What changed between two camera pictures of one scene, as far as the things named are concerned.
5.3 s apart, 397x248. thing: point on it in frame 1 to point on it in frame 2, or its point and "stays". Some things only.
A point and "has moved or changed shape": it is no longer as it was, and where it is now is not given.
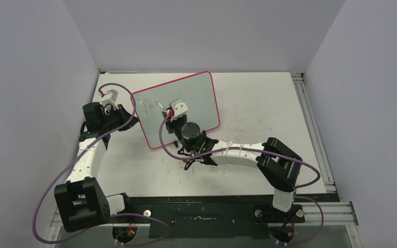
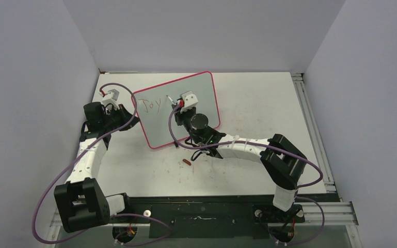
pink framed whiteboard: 152,105 stays
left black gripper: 125,117 stays
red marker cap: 189,163 has moved or changed shape
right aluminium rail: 298,80 stays
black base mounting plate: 209,215 stays
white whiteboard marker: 160,106 to 173,102
